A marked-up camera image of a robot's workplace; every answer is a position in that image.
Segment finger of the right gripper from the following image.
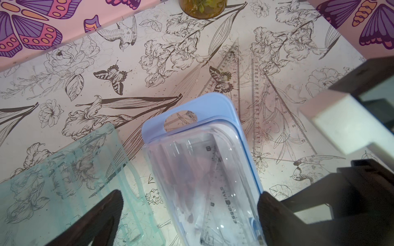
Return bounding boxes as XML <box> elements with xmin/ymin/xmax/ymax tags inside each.
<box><xmin>282</xmin><ymin>173</ymin><xmax>394</xmax><ymax>246</ymax></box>

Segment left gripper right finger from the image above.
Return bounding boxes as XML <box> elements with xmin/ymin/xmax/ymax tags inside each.
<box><xmin>257</xmin><ymin>192</ymin><xmax>311</xmax><ymax>246</ymax></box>

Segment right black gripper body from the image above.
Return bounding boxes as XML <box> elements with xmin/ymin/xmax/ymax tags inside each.
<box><xmin>337</xmin><ymin>159</ymin><xmax>394</xmax><ymax>221</ymax></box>

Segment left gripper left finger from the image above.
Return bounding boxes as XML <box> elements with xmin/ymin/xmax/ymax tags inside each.
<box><xmin>47</xmin><ymin>190</ymin><xmax>124</xmax><ymax>246</ymax></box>

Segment green transparent ruler set pouch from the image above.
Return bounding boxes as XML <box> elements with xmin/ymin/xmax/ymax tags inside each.
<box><xmin>1</xmin><ymin>123</ymin><xmax>165</xmax><ymax>246</ymax></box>

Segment clear plastic ruler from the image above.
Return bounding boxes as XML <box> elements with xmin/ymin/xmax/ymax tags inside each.
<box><xmin>251</xmin><ymin>56</ymin><xmax>317</xmax><ymax>164</ymax></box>

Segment blue plastic geometry case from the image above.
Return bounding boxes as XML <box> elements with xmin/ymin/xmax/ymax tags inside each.
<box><xmin>142</xmin><ymin>93</ymin><xmax>265</xmax><ymax>246</ymax></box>

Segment clear triangle set square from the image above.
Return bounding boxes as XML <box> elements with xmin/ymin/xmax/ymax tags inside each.
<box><xmin>198</xmin><ymin>39</ymin><xmax>241</xmax><ymax>116</ymax></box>

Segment potted green leafy plant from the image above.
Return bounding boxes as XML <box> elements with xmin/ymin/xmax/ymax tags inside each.
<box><xmin>178</xmin><ymin>0</ymin><xmax>227</xmax><ymax>19</ymax></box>

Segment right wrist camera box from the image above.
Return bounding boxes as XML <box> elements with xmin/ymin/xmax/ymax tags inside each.
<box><xmin>299</xmin><ymin>56</ymin><xmax>394</xmax><ymax>169</ymax></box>

